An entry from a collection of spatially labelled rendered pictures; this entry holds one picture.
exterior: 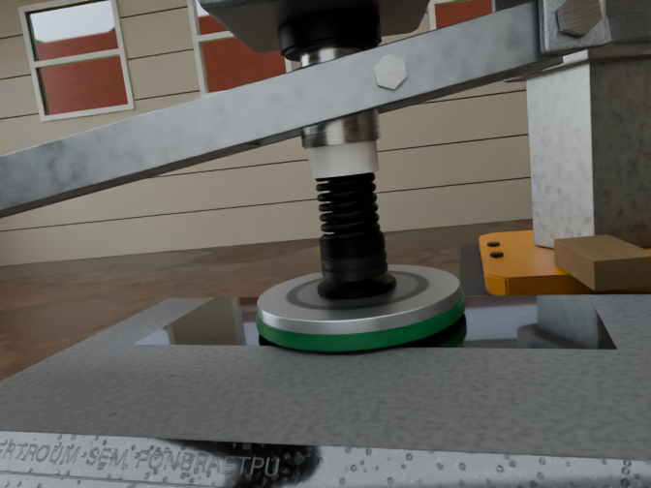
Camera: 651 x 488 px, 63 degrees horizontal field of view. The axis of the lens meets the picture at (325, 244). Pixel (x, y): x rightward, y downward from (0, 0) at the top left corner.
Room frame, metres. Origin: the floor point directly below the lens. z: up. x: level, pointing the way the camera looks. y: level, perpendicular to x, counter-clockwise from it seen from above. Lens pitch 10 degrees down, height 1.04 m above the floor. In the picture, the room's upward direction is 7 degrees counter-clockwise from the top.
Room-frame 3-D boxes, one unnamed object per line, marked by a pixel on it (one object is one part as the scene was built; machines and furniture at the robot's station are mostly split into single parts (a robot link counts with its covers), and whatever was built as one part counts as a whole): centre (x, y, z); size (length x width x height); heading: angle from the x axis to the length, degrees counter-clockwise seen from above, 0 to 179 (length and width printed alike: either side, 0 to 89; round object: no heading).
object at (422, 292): (0.54, -0.03, 0.89); 0.21 x 0.21 x 0.01
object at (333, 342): (0.54, -0.03, 0.89); 0.22 x 0.22 x 0.04
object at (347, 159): (0.54, -0.03, 1.04); 0.07 x 0.07 x 0.04
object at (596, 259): (0.89, -0.48, 0.81); 0.20 x 0.10 x 0.05; 173
